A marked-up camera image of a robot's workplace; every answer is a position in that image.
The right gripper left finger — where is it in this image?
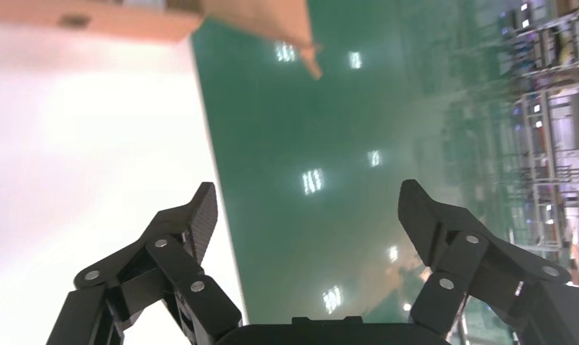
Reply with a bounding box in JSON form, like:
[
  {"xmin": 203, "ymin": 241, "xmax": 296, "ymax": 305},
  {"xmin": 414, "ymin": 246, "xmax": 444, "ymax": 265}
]
[{"xmin": 46, "ymin": 181, "xmax": 242, "ymax": 345}]

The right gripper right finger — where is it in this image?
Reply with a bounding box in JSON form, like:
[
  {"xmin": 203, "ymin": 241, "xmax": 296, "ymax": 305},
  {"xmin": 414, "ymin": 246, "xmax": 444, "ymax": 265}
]
[{"xmin": 397, "ymin": 179, "xmax": 579, "ymax": 345}]

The metal storage shelving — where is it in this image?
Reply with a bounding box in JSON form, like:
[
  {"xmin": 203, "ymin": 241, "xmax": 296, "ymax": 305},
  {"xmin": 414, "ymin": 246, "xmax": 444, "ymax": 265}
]
[{"xmin": 441, "ymin": 0, "xmax": 579, "ymax": 287}]

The open brown cardboard box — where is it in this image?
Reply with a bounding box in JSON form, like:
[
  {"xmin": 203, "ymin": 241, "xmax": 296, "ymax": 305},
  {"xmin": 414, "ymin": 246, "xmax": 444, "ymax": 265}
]
[{"xmin": 0, "ymin": 0, "xmax": 324, "ymax": 81}]

